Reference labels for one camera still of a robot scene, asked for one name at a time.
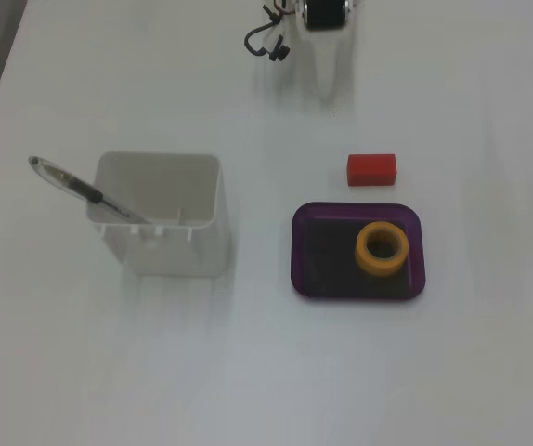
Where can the yellow tape roll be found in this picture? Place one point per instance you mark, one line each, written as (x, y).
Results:
(382, 270)

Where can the red rectangular block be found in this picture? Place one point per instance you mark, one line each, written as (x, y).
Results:
(371, 169)

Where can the white plastic container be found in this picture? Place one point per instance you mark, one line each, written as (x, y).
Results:
(173, 255)

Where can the clear black ballpoint pen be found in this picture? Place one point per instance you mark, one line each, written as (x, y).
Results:
(69, 182)

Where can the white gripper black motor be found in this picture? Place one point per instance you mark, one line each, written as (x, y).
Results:
(326, 46)

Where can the purple rectangular tray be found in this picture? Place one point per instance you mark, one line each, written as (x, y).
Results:
(327, 260)

